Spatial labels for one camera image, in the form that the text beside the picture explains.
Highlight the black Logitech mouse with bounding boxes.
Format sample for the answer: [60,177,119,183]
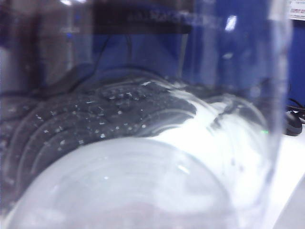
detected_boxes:
[285,111,303,137]

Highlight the clear plastic water bottle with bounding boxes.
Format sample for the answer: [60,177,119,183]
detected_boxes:
[0,0,294,229]

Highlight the white paper sign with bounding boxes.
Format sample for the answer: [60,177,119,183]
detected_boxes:
[289,0,305,20]

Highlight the black ASUS monitor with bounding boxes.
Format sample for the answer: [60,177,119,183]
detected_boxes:
[92,0,194,34]

